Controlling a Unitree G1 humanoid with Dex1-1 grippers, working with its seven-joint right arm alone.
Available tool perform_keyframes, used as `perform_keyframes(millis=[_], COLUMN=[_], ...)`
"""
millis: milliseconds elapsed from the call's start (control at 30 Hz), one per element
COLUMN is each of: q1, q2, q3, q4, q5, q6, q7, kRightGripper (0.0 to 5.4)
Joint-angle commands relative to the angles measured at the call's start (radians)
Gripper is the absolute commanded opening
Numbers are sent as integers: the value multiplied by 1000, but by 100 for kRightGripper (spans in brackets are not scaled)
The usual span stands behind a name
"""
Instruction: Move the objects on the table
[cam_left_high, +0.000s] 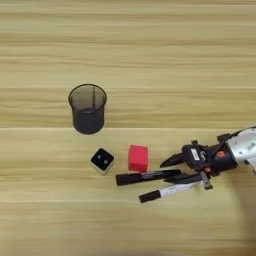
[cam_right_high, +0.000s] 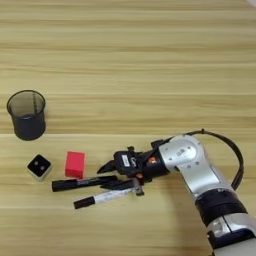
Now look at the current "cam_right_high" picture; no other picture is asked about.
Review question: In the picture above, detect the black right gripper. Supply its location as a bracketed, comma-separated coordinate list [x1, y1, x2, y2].
[96, 139, 172, 197]

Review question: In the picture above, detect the white marker black cap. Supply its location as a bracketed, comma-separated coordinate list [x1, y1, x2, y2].
[73, 186, 138, 211]

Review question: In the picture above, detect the red cube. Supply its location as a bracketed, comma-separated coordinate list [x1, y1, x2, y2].
[64, 151, 87, 180]

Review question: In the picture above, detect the black marker pen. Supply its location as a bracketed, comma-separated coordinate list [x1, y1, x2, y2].
[51, 175, 118, 193]

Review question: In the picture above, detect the small black box white label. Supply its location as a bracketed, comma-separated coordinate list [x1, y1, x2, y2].
[112, 150, 140, 176]

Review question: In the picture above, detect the white cube black face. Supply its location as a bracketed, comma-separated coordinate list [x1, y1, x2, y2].
[26, 153, 54, 182]

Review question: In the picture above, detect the black mesh pen cup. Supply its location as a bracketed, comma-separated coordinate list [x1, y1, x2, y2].
[6, 89, 47, 142]

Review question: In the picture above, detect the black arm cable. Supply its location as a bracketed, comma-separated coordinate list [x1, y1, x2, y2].
[184, 128, 245, 192]

